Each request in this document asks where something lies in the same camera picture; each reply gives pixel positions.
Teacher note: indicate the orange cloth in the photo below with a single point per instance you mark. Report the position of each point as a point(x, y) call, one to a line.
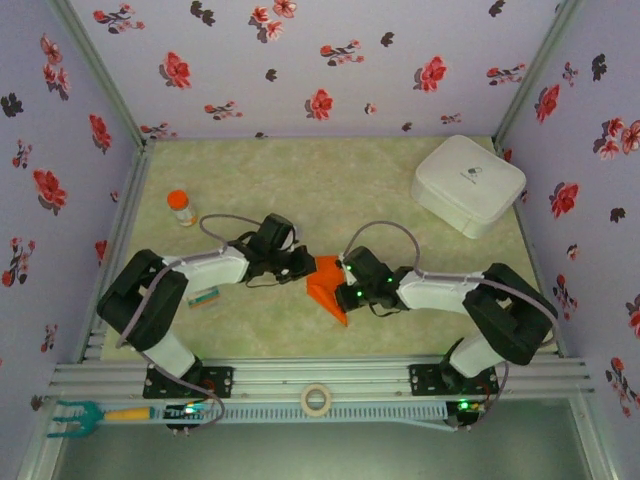
point(325, 285)

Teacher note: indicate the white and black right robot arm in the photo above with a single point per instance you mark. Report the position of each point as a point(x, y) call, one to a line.
point(510, 320)

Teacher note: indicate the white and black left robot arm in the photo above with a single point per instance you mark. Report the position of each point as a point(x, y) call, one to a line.
point(140, 310)

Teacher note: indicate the white square zip case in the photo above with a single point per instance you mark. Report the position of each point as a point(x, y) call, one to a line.
point(465, 180)

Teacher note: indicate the teal and white small packet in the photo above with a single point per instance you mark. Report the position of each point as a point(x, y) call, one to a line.
point(205, 298)

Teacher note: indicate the orange capped small bottle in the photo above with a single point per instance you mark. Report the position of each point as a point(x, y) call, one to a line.
point(182, 210)

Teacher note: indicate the white tape roll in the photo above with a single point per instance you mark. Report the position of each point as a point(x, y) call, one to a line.
point(306, 400)

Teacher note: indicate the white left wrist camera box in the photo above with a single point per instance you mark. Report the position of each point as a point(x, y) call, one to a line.
point(291, 240)

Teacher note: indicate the aluminium mounting rail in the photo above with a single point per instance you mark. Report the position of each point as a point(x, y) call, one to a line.
point(350, 375)

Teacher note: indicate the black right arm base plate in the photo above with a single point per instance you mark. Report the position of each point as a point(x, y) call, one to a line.
point(425, 380)

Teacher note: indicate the aluminium side rail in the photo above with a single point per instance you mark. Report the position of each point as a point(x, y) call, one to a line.
point(131, 200)
point(526, 235)

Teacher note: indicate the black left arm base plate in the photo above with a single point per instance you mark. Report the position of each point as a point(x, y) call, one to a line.
point(220, 382)

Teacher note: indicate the aluminium corner post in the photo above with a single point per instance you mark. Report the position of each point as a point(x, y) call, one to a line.
point(102, 75)
point(536, 75)

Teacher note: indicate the aluminium frame leg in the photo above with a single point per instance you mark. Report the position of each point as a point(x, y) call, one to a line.
point(592, 440)
point(40, 450)

